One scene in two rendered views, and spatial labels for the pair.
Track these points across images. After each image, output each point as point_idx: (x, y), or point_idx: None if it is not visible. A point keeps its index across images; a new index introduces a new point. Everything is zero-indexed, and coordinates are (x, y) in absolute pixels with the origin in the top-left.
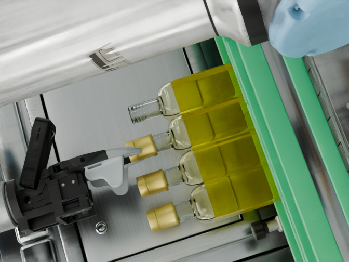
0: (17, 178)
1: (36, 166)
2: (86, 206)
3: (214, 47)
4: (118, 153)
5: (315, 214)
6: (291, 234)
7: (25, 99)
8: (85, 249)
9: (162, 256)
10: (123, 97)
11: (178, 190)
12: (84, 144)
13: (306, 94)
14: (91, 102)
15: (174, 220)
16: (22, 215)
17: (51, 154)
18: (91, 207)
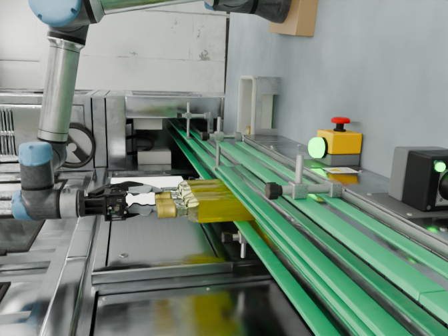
0: (80, 239)
1: (101, 190)
2: (124, 193)
3: (213, 224)
4: (150, 185)
5: (253, 163)
6: (246, 231)
7: (101, 219)
8: (108, 261)
9: (160, 265)
10: (157, 223)
11: (179, 248)
12: (127, 233)
13: (252, 150)
14: (138, 223)
15: (173, 207)
16: (83, 198)
17: (106, 232)
18: (125, 201)
